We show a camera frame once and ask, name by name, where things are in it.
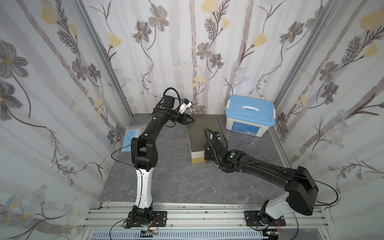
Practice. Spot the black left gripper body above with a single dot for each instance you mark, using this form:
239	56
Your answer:
183	118

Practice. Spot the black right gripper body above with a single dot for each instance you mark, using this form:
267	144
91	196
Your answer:
208	153

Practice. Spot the olive cream drawer cabinet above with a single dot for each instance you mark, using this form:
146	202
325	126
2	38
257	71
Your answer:
196	136

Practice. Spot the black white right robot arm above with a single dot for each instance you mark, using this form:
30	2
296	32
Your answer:
300	188

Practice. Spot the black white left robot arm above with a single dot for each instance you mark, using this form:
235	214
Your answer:
145	155

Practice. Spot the blue face mask packet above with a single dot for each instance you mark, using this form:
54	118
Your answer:
131	132

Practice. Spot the white bin with blue lid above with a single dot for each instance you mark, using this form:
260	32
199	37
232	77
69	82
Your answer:
249	116

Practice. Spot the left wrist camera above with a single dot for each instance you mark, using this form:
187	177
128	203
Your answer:
185	104

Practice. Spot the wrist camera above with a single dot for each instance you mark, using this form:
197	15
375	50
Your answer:
185	104
216	135

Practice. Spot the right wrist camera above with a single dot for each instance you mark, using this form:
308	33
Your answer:
216	135

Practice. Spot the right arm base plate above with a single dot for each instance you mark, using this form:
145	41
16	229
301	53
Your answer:
255	219

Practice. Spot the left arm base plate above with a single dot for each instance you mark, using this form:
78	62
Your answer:
159	219

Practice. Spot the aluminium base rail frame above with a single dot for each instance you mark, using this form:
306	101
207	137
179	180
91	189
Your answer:
200	222

